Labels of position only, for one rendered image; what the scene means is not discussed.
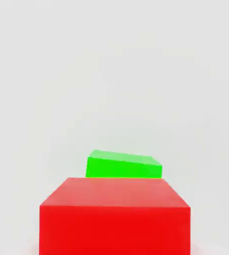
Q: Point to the small red cube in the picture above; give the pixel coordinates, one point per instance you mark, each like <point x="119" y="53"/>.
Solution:
<point x="114" y="223"/>

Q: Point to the small green cube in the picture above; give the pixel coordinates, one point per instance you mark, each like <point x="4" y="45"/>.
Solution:
<point x="122" y="167"/>

